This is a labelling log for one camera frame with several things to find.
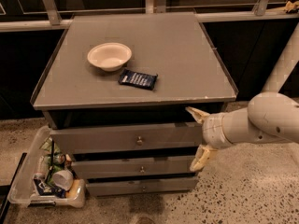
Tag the grey top drawer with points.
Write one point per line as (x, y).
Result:
(125, 138)

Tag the grey middle drawer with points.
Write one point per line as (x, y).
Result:
(133, 167)

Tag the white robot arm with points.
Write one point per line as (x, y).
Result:
(270, 117)

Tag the white cup in bin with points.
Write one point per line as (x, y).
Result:
(63, 179)

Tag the metal railing frame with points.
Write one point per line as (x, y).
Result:
(51, 18)

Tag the clear plastic bin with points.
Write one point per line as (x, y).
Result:
(43, 159)

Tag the grey bottom drawer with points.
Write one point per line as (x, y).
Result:
(142, 186)

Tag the yellow sponge in bin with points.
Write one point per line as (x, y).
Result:
(74, 190)

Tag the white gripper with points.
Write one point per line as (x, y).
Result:
(212, 131)

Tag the white paper bowl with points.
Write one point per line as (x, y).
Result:
(109, 57)

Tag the dark blue snack packet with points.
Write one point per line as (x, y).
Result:
(138, 80)

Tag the blue packet in bin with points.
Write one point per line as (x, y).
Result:
(43, 189)

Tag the grey drawer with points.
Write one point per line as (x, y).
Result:
(142, 186)
(133, 167)
(125, 138)

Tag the grey drawer cabinet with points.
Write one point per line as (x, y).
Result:
(74, 94)

